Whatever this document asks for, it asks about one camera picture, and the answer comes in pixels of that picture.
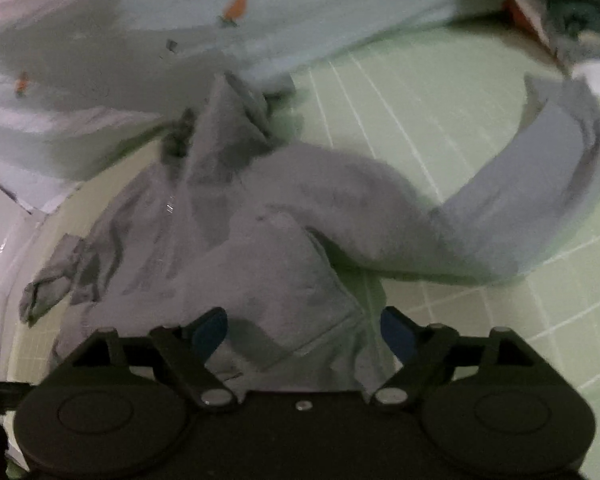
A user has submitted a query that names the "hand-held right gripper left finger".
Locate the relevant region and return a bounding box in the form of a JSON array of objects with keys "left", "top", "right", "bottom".
[{"left": 71, "top": 306, "right": 239, "bottom": 412}]

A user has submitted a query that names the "green grid mat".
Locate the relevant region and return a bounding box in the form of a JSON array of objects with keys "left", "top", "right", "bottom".
[{"left": 5, "top": 25, "right": 600, "bottom": 480}]

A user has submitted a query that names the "pale carrot-print bedding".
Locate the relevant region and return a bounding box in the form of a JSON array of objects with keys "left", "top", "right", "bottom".
[{"left": 0, "top": 0, "right": 511, "bottom": 211}]

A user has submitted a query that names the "orange cloth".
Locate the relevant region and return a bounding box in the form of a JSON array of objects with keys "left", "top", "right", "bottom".
[{"left": 500, "top": 0, "right": 531, "bottom": 27}]

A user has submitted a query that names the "grey hoodie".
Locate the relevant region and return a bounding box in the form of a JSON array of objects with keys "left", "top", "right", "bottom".
[{"left": 20, "top": 72, "right": 600, "bottom": 392}]

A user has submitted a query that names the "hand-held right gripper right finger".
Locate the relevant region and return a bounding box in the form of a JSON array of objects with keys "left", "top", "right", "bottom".
[{"left": 369, "top": 306, "right": 549, "bottom": 414}]

